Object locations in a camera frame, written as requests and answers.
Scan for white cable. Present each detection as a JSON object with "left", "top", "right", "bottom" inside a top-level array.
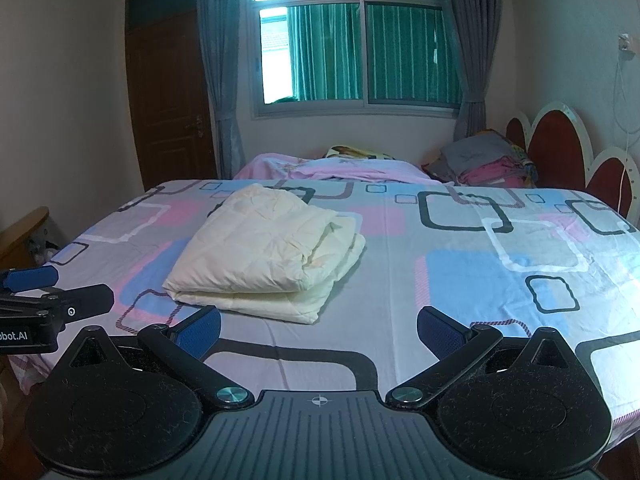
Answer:
[{"left": 612, "top": 52, "right": 640, "bottom": 151}]

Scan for grey curtain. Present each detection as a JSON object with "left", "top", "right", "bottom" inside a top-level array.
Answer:
[
  {"left": 439, "top": 0, "right": 503, "bottom": 141},
  {"left": 195, "top": 0, "right": 251, "bottom": 181}
]

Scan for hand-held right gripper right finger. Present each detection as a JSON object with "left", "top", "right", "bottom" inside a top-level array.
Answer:
[{"left": 385, "top": 306, "right": 583, "bottom": 409}]

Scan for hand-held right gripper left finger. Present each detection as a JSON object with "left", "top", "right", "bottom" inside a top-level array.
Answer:
[{"left": 52, "top": 306, "right": 254, "bottom": 410}]

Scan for brown wooden door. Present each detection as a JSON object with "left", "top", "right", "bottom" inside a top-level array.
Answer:
[{"left": 124, "top": 0, "right": 218, "bottom": 192}]

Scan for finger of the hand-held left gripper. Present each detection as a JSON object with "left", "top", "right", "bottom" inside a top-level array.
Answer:
[
  {"left": 30, "top": 284, "right": 115, "bottom": 321},
  {"left": 0, "top": 266, "right": 60, "bottom": 295}
]

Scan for red and white headboard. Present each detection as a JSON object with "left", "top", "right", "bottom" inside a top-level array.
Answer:
[{"left": 505, "top": 102, "right": 640, "bottom": 223}]

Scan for cream padded jacket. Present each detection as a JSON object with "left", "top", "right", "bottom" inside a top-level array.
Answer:
[{"left": 162, "top": 183, "right": 367, "bottom": 325}]

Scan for bed with patterned sheet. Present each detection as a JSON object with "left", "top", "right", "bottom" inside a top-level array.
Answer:
[{"left": 7, "top": 178, "right": 640, "bottom": 428}]

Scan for yellow printed pillow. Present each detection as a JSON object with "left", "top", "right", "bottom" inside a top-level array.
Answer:
[{"left": 325, "top": 145, "right": 399, "bottom": 161}]

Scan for green curtain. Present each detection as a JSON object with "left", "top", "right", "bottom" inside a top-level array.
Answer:
[{"left": 287, "top": 0, "right": 462, "bottom": 102}]

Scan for grey and pink pillows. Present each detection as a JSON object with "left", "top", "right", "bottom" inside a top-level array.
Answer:
[{"left": 422, "top": 132, "right": 516, "bottom": 184}]

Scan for pink folded cloth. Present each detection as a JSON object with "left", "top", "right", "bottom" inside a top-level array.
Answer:
[{"left": 459, "top": 156, "right": 539, "bottom": 189}]

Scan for pink blanket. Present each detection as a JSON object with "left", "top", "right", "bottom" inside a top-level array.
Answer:
[{"left": 232, "top": 152, "right": 434, "bottom": 184}]

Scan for sliding window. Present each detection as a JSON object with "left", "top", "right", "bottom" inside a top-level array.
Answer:
[{"left": 247, "top": 0, "right": 466, "bottom": 121}]

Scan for wooden chair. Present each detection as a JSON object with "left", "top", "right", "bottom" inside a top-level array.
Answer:
[{"left": 0, "top": 206, "right": 51, "bottom": 268}]

